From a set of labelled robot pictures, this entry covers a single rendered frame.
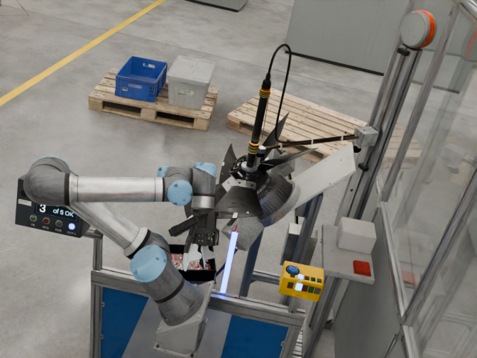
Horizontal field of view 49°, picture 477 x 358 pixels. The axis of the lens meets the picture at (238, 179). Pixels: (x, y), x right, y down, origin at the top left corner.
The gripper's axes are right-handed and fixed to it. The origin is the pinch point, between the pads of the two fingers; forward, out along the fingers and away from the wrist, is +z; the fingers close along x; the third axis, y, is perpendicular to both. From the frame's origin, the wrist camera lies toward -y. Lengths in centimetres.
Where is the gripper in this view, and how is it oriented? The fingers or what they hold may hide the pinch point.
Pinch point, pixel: (192, 270)
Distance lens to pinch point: 173.8
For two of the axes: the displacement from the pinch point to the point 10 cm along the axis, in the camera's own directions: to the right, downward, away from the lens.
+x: 3.3, 1.0, 9.4
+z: -0.6, 9.9, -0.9
